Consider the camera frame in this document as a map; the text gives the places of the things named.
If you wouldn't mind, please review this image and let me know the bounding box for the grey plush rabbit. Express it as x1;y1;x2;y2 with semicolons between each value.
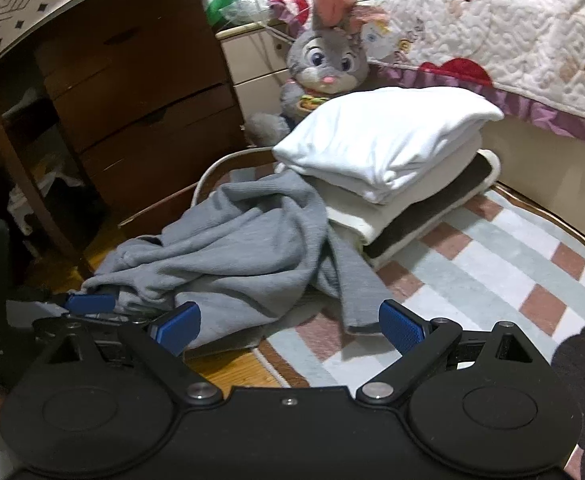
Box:
246;0;391;145

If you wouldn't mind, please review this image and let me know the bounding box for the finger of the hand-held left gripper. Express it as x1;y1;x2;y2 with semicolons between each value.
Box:
47;290;118;317

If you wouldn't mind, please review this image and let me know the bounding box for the grey knit sweater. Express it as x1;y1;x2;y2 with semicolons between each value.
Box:
80;167;391;351

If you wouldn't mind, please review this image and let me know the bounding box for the white plastic object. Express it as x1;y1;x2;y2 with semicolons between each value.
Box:
7;170;83;236

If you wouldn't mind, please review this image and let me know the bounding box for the white quilt with red print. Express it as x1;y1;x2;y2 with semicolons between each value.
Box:
267;0;585;153

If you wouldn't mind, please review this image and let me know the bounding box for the brown wooden drawer cabinet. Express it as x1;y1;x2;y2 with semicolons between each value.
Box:
32;0;246;211

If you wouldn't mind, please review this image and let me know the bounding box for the beige bed base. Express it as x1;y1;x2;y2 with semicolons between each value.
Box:
367;60;585;261

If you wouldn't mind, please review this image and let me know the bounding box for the cream nightstand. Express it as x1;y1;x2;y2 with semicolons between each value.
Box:
215;20;298;121

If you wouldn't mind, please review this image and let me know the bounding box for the cream folded garment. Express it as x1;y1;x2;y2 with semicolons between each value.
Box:
315;130;483;241

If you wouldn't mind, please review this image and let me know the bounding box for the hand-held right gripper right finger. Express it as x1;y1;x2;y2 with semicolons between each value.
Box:
355;299;553;406

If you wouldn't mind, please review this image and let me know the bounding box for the checked pink and grey rug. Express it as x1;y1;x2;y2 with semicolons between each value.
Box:
192;146;585;391

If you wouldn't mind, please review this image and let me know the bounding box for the white folded garment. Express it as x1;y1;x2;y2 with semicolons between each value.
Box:
272;86;504;205

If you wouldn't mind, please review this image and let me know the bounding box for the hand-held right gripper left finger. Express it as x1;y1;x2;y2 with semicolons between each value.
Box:
32;301;223;407

